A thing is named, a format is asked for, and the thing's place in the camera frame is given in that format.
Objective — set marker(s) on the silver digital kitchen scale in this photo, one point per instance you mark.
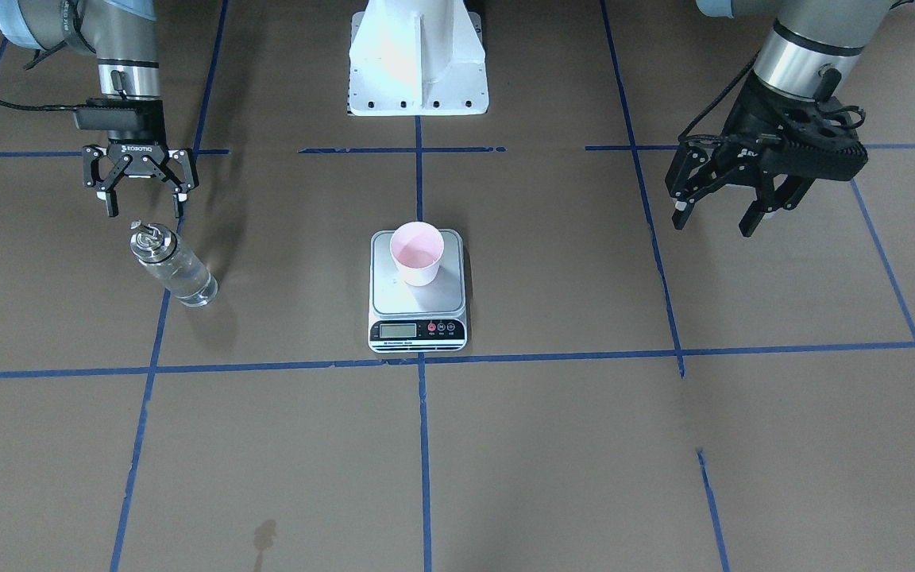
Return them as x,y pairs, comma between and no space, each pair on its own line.
403,318

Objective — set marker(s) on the glass sauce bottle metal spout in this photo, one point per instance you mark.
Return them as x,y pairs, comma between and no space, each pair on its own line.
163,254

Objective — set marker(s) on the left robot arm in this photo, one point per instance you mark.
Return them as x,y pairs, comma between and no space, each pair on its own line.
808,54

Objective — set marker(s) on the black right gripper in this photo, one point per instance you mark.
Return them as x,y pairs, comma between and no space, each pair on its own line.
140,151

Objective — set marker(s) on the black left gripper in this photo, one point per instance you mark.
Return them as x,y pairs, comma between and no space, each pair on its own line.
731,163

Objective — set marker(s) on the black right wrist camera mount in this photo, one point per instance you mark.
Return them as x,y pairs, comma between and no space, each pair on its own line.
137,121

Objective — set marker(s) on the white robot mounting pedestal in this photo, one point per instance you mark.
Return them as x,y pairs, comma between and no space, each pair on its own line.
418,58

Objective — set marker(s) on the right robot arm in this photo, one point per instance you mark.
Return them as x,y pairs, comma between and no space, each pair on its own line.
121,37

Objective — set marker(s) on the pink plastic cup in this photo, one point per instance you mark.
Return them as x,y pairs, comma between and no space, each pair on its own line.
417,250

